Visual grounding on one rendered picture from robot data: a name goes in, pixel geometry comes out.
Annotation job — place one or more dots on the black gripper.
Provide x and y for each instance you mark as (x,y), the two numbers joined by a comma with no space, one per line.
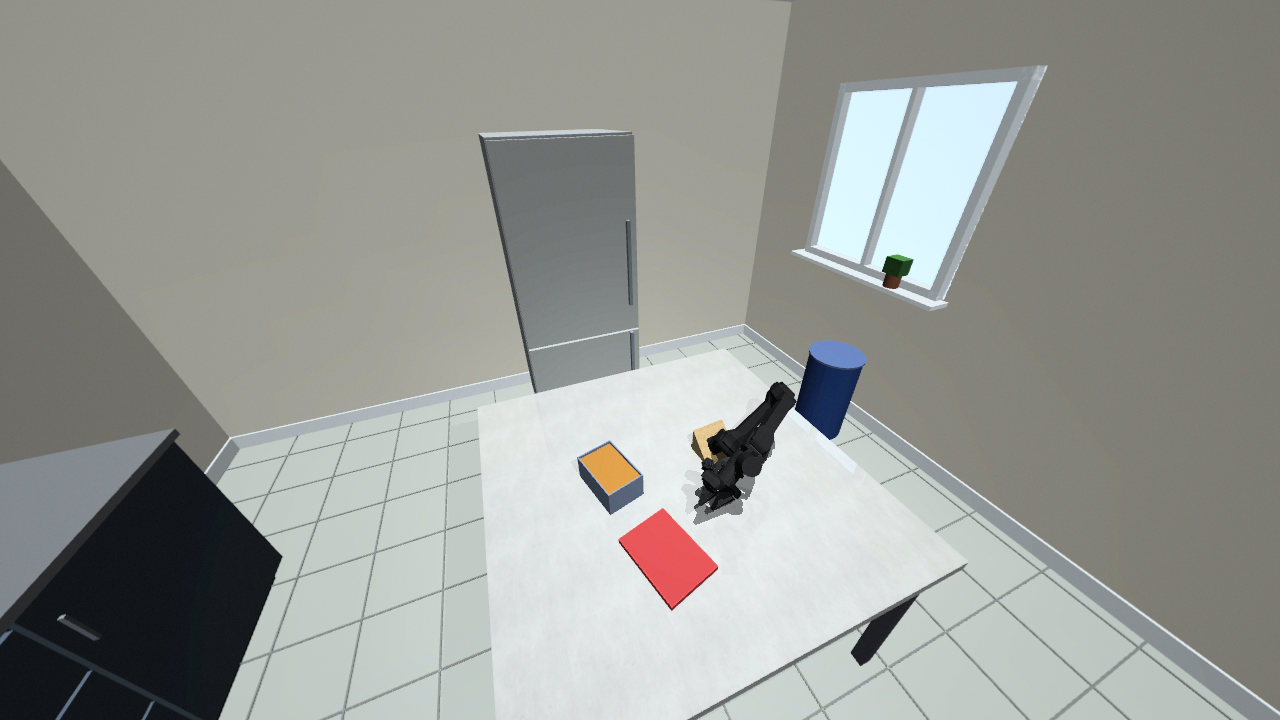
(722,485)

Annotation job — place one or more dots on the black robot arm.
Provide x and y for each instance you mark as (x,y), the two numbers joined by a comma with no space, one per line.
(747,444)

